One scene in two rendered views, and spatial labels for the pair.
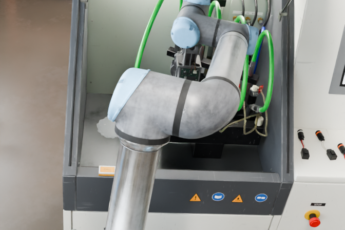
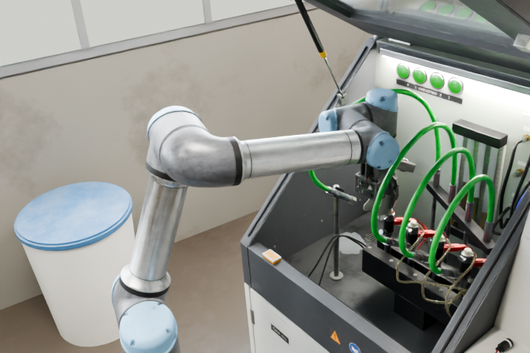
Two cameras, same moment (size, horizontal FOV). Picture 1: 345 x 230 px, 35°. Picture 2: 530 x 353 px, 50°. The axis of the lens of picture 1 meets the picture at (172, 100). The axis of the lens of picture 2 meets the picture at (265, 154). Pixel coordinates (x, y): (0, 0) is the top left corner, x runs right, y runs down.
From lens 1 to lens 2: 112 cm
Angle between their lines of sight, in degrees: 52
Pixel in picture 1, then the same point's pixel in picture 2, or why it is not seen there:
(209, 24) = (348, 120)
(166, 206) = (312, 330)
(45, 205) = not seen: hidden behind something
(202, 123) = (169, 162)
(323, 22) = not seen: outside the picture
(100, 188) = (263, 271)
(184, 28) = (322, 117)
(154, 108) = (155, 137)
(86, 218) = (258, 302)
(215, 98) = (192, 145)
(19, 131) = not seen: hidden behind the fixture
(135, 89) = (158, 118)
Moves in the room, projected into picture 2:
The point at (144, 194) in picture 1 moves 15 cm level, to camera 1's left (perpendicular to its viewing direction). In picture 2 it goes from (150, 224) to (128, 194)
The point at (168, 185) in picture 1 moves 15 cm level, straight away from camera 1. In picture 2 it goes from (311, 302) to (356, 281)
